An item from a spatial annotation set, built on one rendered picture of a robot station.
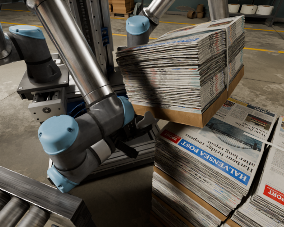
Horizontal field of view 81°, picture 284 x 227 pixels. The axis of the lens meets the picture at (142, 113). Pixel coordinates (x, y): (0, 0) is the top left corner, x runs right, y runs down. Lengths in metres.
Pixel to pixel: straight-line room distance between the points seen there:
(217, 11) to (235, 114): 0.45
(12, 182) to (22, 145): 1.34
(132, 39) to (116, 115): 0.57
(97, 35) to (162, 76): 0.55
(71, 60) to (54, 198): 0.34
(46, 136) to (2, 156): 1.57
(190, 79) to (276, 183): 0.33
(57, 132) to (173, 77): 0.30
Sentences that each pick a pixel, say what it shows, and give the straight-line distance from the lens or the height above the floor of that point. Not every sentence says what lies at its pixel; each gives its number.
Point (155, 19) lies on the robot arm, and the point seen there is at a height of 1.03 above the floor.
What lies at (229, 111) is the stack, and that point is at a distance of 0.70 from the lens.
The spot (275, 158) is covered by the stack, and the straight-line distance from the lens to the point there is 0.61.
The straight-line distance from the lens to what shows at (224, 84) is 0.61.
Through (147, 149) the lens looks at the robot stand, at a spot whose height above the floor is 0.22.
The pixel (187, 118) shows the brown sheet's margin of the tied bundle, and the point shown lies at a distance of 0.48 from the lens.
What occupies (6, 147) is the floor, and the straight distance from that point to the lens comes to 1.99.
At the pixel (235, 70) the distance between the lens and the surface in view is 0.70.
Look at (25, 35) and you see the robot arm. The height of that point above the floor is 1.03.
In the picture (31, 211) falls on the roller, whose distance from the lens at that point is 0.52.
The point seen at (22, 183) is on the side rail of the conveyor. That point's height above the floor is 0.80.
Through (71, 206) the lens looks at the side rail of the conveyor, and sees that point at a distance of 0.49.
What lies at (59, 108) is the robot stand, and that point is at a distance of 0.86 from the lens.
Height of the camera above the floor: 1.23
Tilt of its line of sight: 41 degrees down
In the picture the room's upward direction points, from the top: straight up
